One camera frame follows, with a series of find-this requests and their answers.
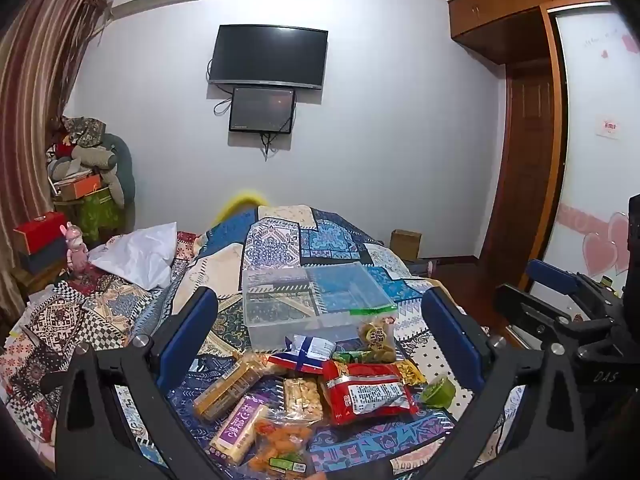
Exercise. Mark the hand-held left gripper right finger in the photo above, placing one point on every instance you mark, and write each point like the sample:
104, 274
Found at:
450, 330

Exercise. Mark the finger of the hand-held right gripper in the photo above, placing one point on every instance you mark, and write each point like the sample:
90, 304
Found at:
550, 275
535, 315

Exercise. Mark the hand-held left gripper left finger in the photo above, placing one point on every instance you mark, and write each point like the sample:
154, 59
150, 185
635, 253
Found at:
192, 330

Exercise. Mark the orange rice cracker packet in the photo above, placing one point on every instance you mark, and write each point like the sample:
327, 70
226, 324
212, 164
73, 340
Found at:
227, 390

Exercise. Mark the clear bag of round cookies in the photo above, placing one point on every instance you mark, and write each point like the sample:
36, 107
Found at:
375, 337

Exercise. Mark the clear plastic container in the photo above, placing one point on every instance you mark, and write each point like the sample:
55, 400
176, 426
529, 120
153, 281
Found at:
280, 305

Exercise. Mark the green pea packet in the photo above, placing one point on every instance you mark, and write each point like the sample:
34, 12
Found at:
360, 356

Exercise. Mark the red snack packet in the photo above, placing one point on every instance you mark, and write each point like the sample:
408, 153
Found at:
365, 392

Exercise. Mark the purple label snack packet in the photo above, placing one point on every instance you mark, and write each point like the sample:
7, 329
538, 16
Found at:
240, 430

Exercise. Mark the blue and white snack packet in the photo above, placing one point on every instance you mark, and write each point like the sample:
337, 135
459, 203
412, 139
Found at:
310, 350

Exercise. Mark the peanut brittle packet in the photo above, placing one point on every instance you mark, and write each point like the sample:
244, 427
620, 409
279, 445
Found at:
302, 397

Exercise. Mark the clear bag of orange snacks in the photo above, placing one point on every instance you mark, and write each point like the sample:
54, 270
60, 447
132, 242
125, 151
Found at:
280, 445

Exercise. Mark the yellow chips packet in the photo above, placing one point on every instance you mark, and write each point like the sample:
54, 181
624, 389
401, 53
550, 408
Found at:
410, 372

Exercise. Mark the green jelly cup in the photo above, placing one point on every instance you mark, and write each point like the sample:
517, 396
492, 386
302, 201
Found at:
437, 392

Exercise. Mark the white pillow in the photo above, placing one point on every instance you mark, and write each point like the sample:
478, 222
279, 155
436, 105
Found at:
140, 255

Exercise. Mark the cardboard box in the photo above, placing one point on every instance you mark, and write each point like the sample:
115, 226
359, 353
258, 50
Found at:
405, 245

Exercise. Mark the brown wooden door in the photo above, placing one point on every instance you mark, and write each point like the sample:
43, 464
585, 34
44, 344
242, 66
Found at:
525, 160

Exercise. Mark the white sliding wardrobe door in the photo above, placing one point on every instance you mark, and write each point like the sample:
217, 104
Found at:
590, 160

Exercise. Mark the yellow round object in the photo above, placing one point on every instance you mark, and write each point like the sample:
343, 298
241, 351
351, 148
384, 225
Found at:
240, 200

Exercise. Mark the pink doll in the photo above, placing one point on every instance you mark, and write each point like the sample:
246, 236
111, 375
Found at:
76, 250

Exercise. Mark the green box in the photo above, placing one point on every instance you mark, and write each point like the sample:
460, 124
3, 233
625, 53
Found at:
97, 217

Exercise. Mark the patchwork printed blanket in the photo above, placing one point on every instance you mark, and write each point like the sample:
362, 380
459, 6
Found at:
320, 240

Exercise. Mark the dark blue box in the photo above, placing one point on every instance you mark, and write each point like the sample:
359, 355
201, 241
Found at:
42, 262

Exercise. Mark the red box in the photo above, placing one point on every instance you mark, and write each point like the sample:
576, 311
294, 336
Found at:
40, 232

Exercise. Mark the orange box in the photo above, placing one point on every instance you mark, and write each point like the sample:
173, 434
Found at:
80, 187

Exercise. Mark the grey plush toy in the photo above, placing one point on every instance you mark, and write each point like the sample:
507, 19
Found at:
110, 160

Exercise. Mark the camouflage cloth bag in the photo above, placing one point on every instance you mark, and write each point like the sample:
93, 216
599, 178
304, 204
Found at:
85, 130

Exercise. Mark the small black monitor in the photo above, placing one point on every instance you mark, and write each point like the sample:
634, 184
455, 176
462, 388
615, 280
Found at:
261, 110

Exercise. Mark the wooden overhead cabinet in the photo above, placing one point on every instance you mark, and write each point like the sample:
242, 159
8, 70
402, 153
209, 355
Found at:
500, 15

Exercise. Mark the striped brown curtain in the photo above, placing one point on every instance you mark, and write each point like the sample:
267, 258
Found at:
35, 60

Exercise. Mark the black wall television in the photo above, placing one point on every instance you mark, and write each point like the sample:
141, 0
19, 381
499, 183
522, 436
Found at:
267, 55

